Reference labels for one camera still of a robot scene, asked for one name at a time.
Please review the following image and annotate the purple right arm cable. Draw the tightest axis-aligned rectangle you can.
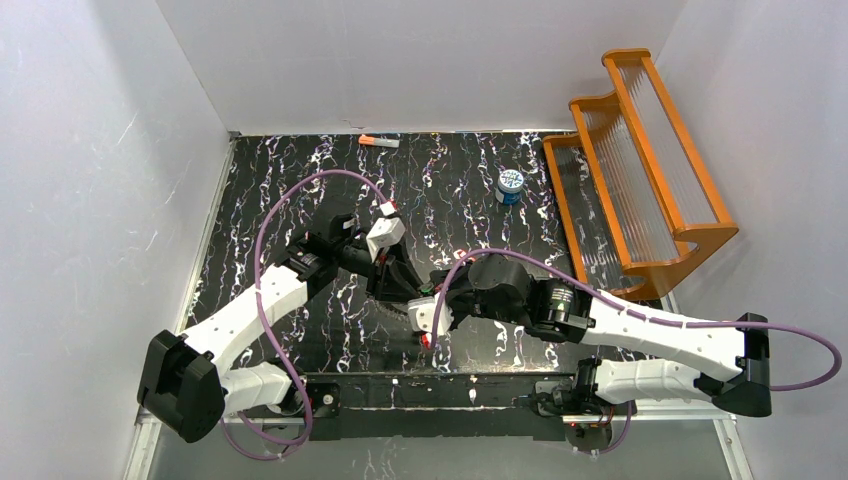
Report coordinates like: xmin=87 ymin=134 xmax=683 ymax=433
xmin=429 ymin=248 xmax=844 ymax=457

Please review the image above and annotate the orange white marker pen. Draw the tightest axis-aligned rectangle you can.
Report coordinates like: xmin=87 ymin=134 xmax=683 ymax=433
xmin=358 ymin=135 xmax=400 ymax=149

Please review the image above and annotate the round metal key organizer disc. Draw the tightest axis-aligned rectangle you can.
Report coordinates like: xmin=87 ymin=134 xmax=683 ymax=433
xmin=369 ymin=292 xmax=422 ymax=331

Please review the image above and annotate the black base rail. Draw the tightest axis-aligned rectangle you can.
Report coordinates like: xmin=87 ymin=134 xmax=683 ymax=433
xmin=241 ymin=372 xmax=617 ymax=444

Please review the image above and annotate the orange wooden tiered rack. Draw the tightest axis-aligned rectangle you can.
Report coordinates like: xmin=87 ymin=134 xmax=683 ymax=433
xmin=543 ymin=48 xmax=739 ymax=301

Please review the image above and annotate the blue white paint jar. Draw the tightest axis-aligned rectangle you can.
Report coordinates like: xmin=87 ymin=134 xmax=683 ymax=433
xmin=495 ymin=169 xmax=525 ymax=205

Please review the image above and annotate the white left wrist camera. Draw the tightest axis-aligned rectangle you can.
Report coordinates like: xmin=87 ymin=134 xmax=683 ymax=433
xmin=366 ymin=201 xmax=406 ymax=262

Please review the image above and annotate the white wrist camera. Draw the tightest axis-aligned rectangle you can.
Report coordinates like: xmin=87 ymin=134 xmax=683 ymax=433
xmin=366 ymin=201 xmax=406 ymax=262
xmin=407 ymin=293 xmax=453 ymax=349

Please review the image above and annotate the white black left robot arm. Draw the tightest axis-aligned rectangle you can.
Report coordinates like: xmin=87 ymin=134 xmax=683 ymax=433
xmin=137 ymin=214 xmax=422 ymax=443

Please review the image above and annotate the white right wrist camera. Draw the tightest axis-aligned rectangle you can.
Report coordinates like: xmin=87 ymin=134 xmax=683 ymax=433
xmin=407 ymin=293 xmax=453 ymax=349

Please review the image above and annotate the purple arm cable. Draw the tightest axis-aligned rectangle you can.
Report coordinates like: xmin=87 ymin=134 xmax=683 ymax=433
xmin=429 ymin=248 xmax=844 ymax=457
xmin=218 ymin=170 xmax=399 ymax=462

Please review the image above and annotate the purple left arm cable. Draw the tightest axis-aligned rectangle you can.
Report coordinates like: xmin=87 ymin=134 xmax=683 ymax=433
xmin=218 ymin=170 xmax=399 ymax=462

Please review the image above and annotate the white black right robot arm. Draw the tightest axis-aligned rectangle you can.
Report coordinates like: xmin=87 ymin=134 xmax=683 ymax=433
xmin=408 ymin=254 xmax=772 ymax=418

